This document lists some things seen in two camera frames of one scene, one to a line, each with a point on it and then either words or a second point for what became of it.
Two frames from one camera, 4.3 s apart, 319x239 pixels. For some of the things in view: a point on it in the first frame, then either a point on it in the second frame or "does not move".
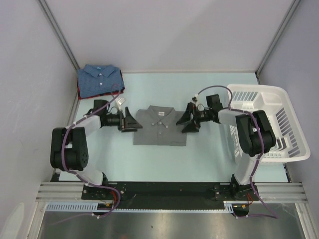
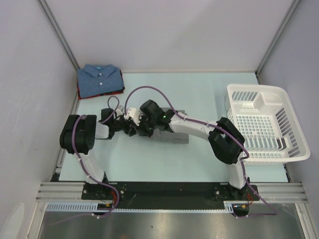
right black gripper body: x=197 y=118 to x=147 y=126
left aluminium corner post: x=57 y=31 does not move
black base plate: x=239 y=195 does not move
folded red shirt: x=119 y=92 does not move
